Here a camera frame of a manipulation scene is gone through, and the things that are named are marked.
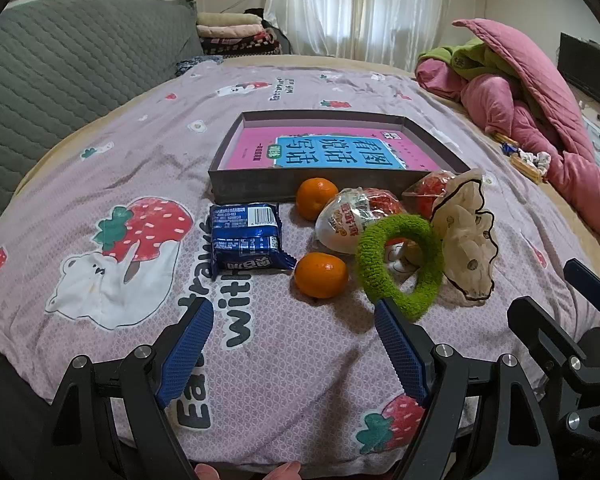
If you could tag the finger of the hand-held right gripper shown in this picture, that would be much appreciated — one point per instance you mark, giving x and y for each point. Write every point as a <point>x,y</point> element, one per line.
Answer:
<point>590,282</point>
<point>537,327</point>

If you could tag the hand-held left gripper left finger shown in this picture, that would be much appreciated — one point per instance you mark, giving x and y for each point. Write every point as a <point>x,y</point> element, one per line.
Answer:
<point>187,355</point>

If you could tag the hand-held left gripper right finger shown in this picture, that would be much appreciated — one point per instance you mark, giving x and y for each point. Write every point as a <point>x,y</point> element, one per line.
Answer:
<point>400,355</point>

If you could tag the green fluffy scrunchie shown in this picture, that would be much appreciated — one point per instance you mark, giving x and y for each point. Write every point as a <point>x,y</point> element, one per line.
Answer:
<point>375,247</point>

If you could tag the orange tangerine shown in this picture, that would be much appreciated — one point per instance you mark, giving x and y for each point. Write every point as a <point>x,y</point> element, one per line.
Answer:
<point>321,276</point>
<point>317,199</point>

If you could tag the beige sheer scrunchie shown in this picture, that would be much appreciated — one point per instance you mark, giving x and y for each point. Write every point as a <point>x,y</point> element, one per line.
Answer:
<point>467,240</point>

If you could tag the blue snack packet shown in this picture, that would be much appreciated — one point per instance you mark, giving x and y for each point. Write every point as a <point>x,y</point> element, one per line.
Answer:
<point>245,245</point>

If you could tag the white toy egg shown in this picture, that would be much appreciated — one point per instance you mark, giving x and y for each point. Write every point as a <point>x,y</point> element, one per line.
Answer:
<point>345,220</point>

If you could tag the red toy egg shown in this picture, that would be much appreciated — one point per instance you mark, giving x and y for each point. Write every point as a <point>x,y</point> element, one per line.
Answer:
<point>425,192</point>

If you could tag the grey cardboard box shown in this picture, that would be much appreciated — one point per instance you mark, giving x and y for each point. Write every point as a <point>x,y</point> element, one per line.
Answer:
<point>250,187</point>

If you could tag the person's left hand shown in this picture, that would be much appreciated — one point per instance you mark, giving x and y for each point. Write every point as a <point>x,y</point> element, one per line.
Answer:
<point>206,473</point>

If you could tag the yellow snack packet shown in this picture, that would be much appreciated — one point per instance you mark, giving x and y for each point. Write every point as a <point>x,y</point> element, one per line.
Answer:
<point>525,167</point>

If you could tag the white patterned scrunchie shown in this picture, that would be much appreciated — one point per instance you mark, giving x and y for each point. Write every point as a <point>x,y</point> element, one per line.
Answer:
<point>539,159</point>

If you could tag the blue candy wrapper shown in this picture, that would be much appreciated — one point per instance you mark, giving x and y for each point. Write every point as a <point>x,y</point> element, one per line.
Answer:
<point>507,149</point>

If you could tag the purple strawberry printed blanket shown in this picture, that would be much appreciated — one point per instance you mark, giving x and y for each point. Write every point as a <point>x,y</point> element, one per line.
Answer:
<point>145,160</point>

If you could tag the pink quilt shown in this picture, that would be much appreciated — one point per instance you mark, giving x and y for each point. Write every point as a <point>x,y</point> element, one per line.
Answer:
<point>535,90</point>

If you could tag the pink and blue book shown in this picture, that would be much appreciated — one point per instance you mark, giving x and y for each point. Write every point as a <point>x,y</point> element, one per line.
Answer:
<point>330,152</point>

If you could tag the black television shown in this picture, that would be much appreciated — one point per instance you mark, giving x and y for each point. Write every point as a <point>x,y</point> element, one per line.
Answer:
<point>585,67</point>

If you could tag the green cloth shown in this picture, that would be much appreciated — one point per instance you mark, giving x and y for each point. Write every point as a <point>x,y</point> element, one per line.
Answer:
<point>472,60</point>

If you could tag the blue patterned cloth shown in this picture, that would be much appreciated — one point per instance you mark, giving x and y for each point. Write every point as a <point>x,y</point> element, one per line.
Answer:
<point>197,63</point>

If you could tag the grey quilted headboard cover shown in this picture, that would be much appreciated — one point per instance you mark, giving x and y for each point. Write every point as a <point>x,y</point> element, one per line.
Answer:
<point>55,80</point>

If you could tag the dark patterned folded blanket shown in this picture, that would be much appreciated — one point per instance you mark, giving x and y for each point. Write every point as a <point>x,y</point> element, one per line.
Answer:
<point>240,46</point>

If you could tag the pink folded blanket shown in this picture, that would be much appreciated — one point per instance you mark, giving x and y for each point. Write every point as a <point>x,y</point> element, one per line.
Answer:
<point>230,31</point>

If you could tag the beige folded blanket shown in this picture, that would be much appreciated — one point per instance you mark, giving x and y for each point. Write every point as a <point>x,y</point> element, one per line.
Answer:
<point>227,19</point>

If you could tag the white sheer curtain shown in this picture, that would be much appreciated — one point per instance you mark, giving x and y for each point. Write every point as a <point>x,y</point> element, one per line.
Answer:
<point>350,5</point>

